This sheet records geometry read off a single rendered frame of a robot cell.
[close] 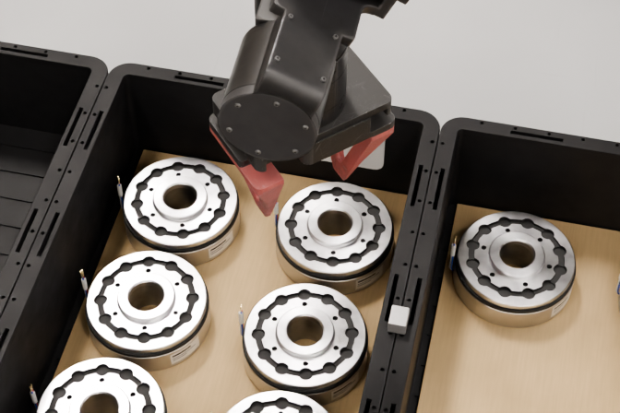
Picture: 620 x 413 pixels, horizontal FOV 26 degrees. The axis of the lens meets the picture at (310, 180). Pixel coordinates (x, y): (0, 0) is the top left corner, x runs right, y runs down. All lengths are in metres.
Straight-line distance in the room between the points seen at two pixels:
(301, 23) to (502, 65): 0.81
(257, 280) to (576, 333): 0.28
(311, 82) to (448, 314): 0.48
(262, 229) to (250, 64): 0.48
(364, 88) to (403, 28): 0.70
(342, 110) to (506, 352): 0.36
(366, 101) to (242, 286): 0.35
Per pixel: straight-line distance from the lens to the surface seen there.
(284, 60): 0.73
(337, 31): 0.75
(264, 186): 0.86
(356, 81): 0.88
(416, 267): 1.09
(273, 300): 1.13
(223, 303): 1.17
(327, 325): 1.11
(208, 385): 1.13
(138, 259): 1.16
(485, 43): 1.57
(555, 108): 1.51
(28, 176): 1.28
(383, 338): 1.03
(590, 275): 1.21
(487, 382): 1.13
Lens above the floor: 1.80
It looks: 51 degrees down
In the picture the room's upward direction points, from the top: straight up
